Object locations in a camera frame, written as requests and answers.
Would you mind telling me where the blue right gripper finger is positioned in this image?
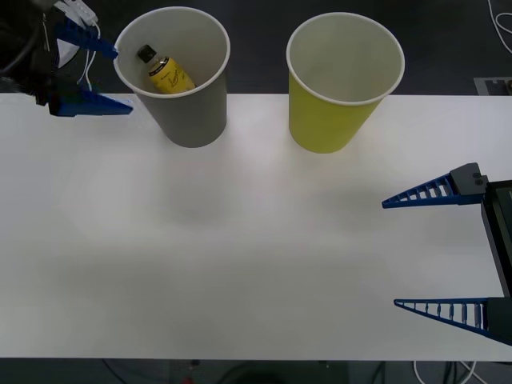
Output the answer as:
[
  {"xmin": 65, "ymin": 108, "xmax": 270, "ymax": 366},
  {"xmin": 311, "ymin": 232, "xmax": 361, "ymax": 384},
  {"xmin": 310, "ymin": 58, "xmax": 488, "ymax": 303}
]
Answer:
[
  {"xmin": 393, "ymin": 297, "xmax": 512, "ymax": 347},
  {"xmin": 382, "ymin": 162, "xmax": 490, "ymax": 210}
]

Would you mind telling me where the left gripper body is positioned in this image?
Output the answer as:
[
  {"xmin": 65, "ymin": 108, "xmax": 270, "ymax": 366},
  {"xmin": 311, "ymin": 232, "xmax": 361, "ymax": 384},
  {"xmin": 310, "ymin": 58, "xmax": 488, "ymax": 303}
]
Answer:
[{"xmin": 0, "ymin": 34, "xmax": 60, "ymax": 98}]

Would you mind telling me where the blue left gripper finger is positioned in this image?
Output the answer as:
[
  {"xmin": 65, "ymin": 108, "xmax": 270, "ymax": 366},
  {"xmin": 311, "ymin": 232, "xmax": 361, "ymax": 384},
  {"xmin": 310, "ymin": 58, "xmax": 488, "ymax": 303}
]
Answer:
[
  {"xmin": 42, "ymin": 14, "xmax": 120, "ymax": 61},
  {"xmin": 37, "ymin": 77, "xmax": 134, "ymax": 118}
]

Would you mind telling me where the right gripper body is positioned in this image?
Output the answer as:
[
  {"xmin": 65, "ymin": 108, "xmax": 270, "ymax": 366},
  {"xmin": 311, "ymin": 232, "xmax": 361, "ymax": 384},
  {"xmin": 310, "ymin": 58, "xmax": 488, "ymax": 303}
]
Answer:
[{"xmin": 479, "ymin": 180, "xmax": 512, "ymax": 299}]

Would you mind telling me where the yellow bottle with black cap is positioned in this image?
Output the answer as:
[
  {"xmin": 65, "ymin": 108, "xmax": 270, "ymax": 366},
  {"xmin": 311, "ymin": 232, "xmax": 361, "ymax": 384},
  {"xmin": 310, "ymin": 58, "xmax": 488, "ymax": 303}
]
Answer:
[{"xmin": 136, "ymin": 42, "xmax": 198, "ymax": 95}]

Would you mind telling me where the round pale grey disc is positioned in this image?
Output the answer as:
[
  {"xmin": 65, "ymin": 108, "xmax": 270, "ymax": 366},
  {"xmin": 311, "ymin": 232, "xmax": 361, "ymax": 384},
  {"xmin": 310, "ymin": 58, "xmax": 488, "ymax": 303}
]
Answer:
[{"xmin": 55, "ymin": 38, "xmax": 83, "ymax": 67}]

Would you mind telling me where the white power strip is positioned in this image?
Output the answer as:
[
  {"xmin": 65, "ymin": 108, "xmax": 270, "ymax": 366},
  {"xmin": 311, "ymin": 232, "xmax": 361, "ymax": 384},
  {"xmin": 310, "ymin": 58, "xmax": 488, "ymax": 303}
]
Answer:
[{"xmin": 55, "ymin": 0, "xmax": 99, "ymax": 27}]

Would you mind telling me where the grey plastic waste bin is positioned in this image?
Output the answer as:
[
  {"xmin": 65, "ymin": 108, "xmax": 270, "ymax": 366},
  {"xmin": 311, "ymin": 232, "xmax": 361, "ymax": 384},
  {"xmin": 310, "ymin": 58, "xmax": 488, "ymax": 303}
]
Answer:
[{"xmin": 113, "ymin": 8, "xmax": 232, "ymax": 150}]

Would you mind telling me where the grey floor box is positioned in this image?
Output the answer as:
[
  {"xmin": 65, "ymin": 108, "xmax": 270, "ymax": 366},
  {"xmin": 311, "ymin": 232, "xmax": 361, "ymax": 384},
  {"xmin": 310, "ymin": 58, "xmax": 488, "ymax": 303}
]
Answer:
[{"xmin": 474, "ymin": 77, "xmax": 512, "ymax": 96}]

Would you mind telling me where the yellow-green plastic waste bin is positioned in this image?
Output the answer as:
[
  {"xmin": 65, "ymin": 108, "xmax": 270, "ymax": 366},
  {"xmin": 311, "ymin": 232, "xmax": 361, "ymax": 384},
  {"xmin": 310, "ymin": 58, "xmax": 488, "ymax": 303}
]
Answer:
[{"xmin": 285, "ymin": 11, "xmax": 406, "ymax": 154}]

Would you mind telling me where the white power strip cable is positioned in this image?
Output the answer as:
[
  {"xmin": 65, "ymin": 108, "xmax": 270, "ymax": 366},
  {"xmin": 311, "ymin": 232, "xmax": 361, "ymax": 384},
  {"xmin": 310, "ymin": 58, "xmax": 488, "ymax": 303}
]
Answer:
[{"xmin": 76, "ymin": 22, "xmax": 102, "ymax": 95}]

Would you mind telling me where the white cable under table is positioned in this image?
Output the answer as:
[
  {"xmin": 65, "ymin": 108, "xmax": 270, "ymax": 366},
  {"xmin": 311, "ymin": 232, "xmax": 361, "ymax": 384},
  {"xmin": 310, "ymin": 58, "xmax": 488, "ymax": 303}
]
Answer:
[{"xmin": 413, "ymin": 359, "xmax": 483, "ymax": 384}]

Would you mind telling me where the white looped cable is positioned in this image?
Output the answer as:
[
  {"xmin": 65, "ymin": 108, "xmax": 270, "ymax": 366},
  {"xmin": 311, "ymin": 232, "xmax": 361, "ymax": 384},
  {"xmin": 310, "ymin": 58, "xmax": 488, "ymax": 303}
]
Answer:
[{"xmin": 486, "ymin": 0, "xmax": 512, "ymax": 54}]

